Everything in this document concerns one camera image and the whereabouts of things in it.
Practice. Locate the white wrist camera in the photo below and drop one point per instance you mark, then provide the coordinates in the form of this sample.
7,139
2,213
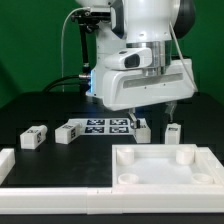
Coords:
129,58

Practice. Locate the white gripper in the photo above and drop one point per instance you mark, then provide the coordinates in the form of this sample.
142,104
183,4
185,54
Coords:
136,88

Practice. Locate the AprilTag marker sheet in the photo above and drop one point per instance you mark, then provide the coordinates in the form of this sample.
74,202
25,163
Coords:
108,126

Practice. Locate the white U-shaped fence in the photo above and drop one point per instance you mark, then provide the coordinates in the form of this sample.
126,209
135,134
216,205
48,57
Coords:
97,200

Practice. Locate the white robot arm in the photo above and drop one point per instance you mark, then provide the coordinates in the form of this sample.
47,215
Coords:
134,40

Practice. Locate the white square tabletop part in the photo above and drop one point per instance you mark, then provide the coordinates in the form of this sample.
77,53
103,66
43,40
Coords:
150,168

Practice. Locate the black camera on stand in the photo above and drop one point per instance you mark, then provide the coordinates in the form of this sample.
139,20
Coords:
85,36

